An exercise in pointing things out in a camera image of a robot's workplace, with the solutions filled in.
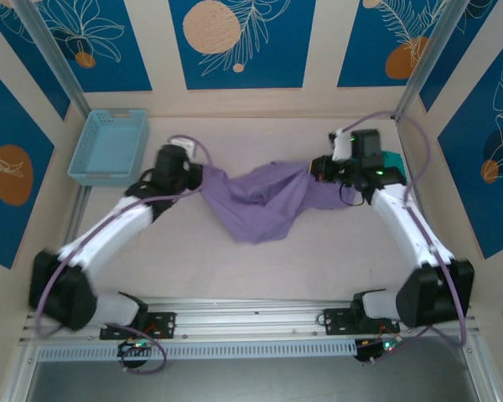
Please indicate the purple t-shirt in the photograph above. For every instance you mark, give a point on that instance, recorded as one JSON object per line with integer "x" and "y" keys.
{"x": 255, "y": 209}

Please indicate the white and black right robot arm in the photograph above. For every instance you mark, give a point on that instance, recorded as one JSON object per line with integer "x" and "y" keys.
{"x": 406, "y": 226}

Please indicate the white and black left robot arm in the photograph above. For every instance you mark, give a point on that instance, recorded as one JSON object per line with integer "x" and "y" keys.
{"x": 109, "y": 234}

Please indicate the folded teal t-shirt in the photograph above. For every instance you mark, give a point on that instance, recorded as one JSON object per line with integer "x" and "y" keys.
{"x": 396, "y": 161}

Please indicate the light blue plastic basket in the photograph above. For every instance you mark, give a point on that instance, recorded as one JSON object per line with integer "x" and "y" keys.
{"x": 109, "y": 142}

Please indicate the small controller circuit board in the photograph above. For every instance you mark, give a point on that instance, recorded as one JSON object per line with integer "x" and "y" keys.
{"x": 381, "y": 347}
{"x": 136, "y": 346}

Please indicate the aluminium frame post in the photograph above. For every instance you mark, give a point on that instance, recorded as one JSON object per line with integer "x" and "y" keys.
{"x": 430, "y": 58}
{"x": 53, "y": 58}

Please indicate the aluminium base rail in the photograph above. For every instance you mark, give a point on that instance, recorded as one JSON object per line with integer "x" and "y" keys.
{"x": 251, "y": 322}

